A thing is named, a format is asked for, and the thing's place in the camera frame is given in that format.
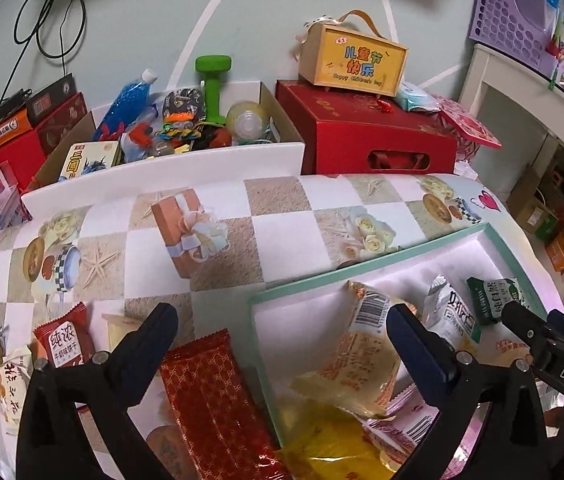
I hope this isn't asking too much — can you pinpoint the black patterned pouch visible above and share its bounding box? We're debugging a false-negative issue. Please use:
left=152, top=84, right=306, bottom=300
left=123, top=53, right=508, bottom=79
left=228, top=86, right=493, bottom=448
left=161, top=87, right=207, bottom=123

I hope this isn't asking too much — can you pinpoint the black power adapter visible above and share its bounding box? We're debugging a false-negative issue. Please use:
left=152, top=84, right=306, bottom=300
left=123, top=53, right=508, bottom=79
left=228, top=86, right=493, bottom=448
left=0, top=89, right=33, bottom=121

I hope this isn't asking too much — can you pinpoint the open cardboard box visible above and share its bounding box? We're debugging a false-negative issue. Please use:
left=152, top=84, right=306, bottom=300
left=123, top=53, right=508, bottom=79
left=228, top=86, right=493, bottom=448
left=27, top=81, right=305, bottom=193

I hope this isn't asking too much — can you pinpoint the white foam board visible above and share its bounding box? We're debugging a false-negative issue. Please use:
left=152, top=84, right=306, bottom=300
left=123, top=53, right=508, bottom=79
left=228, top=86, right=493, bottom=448
left=21, top=142, right=305, bottom=221

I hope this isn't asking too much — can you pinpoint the printed tin box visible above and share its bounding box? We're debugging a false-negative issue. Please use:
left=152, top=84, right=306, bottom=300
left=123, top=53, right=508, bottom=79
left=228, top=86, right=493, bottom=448
left=58, top=141, right=123, bottom=181

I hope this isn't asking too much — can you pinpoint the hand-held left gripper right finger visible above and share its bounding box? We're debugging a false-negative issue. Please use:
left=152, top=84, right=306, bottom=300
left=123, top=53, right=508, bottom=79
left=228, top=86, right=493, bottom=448
left=386, top=304, right=550, bottom=480

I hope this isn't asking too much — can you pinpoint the purple perforated basket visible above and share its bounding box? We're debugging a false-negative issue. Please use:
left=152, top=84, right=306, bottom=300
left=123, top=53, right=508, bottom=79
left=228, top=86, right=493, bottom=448
left=468, top=0, right=560, bottom=76

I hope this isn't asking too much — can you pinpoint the round clear container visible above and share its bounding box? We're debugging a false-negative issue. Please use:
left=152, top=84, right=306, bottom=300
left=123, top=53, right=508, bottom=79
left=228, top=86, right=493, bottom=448
left=226, top=101, right=268, bottom=146

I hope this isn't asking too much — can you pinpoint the white black-lettered packet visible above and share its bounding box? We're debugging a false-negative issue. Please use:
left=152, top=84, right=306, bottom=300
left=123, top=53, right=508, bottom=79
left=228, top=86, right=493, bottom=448
left=0, top=345, right=35, bottom=431

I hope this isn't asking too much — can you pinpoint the yellow gift box with handle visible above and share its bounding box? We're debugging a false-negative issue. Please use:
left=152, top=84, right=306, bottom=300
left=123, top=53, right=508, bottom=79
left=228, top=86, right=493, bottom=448
left=296, top=10, right=409, bottom=98

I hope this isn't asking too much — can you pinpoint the black cable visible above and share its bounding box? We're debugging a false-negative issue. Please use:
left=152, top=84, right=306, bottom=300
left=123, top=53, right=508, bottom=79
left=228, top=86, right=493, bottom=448
left=12, top=0, right=87, bottom=78

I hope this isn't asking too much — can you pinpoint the green white biscuit packet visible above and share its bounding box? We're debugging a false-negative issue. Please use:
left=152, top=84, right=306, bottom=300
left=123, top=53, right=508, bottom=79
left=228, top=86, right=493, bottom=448
left=466, top=276, right=520, bottom=326

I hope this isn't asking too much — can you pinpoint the white shelf unit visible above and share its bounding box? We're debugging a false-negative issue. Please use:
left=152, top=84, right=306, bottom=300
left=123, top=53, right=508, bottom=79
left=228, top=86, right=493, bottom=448
left=458, top=42, right=564, bottom=281

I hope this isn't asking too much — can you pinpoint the yellow orange-lettered bread packet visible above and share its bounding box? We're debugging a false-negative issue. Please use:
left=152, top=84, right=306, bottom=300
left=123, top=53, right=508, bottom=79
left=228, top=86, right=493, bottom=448
left=289, top=280, right=423, bottom=418

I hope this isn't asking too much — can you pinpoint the green dumbbell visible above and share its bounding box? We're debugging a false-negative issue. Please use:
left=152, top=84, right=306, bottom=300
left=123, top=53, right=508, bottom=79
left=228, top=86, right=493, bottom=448
left=195, top=55, right=233, bottom=126

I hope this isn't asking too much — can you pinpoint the red gold-patterned packet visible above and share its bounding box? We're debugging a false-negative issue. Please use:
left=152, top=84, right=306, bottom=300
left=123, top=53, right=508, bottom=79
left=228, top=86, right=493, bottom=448
left=159, top=329, right=288, bottom=480

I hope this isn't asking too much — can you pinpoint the dark red biscuit packet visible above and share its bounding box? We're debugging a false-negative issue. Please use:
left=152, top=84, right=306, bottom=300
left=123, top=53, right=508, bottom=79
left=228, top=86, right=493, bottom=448
left=32, top=301, right=97, bottom=368

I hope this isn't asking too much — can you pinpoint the blue water bottle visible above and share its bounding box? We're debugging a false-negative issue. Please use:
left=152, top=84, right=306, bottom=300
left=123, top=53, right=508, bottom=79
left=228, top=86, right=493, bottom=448
left=94, top=69, right=159, bottom=141

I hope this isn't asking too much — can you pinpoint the black flat box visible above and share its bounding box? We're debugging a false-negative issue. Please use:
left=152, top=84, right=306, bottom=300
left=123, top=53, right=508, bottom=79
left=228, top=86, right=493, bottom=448
left=26, top=74, right=77, bottom=126

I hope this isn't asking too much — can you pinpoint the plain yellow packet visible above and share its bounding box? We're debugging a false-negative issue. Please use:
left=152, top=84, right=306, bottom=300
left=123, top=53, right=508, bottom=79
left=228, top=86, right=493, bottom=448
left=274, top=395, right=398, bottom=480

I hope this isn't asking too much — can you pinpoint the orange box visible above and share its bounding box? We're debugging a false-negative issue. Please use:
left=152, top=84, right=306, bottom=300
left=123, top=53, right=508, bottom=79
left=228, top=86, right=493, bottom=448
left=0, top=112, right=33, bottom=156

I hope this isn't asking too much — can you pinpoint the pink patterned box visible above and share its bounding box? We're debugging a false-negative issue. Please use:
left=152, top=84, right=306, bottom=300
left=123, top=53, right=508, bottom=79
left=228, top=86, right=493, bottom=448
left=434, top=95, right=503, bottom=163

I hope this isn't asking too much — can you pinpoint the teal shallow cardboard tray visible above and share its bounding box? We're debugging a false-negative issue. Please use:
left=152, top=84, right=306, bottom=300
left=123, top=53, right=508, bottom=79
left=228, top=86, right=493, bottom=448
left=248, top=222, right=563, bottom=480

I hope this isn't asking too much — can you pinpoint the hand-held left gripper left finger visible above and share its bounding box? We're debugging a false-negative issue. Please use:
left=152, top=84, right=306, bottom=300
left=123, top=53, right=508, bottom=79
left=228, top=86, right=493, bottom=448
left=16, top=302, right=180, bottom=480

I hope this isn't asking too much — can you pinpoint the silver white packet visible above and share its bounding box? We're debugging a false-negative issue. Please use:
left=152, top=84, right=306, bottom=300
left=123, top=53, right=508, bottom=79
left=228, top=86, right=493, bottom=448
left=419, top=275, right=483, bottom=356

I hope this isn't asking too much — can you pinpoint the blue wet wipes pack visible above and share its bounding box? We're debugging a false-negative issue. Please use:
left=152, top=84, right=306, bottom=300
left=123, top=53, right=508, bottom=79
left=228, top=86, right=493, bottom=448
left=394, top=82, right=443, bottom=111

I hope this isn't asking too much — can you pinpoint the brown cardboard carton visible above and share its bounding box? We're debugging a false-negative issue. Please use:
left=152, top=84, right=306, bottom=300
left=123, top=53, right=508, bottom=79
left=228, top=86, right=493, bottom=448
left=506, top=165, right=560, bottom=233

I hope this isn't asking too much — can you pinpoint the red gift box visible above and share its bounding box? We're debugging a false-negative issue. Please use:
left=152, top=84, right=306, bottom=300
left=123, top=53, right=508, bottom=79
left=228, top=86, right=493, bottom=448
left=276, top=80, right=458, bottom=176

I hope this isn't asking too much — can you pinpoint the plain red box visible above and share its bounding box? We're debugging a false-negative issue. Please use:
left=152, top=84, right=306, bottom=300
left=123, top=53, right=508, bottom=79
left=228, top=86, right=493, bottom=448
left=0, top=125, right=45, bottom=196

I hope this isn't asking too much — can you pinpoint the small red toy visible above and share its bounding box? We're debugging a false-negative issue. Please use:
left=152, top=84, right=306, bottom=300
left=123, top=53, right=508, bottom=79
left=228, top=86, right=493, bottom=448
left=127, top=125, right=155, bottom=148

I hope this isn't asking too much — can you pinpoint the dark brown box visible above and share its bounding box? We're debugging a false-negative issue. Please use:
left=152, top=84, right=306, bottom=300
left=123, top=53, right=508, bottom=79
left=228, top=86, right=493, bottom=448
left=37, top=92, right=88, bottom=156

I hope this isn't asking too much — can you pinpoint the pale yellow cake packet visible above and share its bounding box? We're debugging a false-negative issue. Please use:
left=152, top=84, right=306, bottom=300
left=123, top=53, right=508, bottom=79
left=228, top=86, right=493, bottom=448
left=102, top=312, right=148, bottom=346

